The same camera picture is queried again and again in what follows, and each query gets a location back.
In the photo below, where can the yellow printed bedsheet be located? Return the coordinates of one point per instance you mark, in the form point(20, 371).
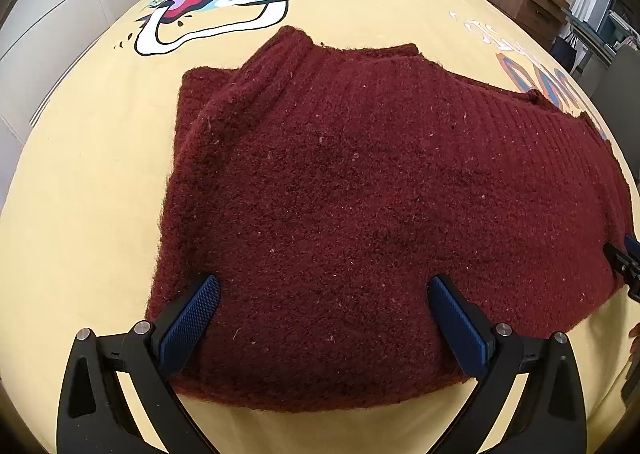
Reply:
point(75, 184)

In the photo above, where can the wooden drawer cabinet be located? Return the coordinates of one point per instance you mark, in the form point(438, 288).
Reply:
point(525, 3)

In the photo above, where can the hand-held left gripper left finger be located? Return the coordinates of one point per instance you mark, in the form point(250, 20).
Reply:
point(192, 321)

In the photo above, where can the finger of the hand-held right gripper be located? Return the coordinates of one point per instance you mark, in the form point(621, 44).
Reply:
point(629, 261)

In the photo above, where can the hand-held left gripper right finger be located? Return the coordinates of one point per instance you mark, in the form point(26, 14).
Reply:
point(457, 324)

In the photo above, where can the dark bag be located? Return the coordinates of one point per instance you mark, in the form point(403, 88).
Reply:
point(567, 53)

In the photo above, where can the dark red knit sweater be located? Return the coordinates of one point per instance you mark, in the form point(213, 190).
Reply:
point(350, 184)

